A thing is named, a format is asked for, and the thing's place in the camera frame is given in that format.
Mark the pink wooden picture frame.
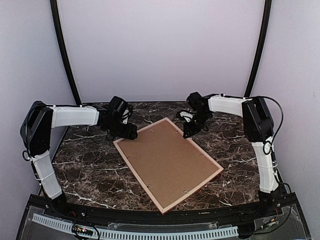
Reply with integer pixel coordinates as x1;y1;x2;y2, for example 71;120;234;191
112;117;225;216

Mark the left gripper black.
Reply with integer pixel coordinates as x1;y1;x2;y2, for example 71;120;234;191
104;117;137;140

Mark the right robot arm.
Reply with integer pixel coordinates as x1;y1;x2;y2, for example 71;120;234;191
176;92;279;194

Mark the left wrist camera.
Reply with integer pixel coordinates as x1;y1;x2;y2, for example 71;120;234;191
121;109;133;125

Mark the right black corner post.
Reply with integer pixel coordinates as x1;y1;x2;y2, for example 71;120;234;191
244;0;272;98

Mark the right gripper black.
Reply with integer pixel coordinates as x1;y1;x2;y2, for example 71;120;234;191
183;111;211;139

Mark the brown cardboard backing board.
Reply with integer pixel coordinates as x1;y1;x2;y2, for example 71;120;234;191
117;120;221;210

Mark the left black corner post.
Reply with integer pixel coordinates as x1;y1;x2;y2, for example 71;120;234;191
49;0;82;106

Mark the white slotted cable duct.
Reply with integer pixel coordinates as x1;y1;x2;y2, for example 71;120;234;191
32;213;239;240

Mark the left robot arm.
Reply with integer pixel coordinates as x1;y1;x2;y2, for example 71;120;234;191
20;96;138;218

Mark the black front rail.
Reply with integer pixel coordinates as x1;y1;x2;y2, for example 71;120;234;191
23;195;287;227

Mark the black corner post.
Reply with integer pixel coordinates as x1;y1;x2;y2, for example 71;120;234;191
49;0;82;106
244;0;272;98

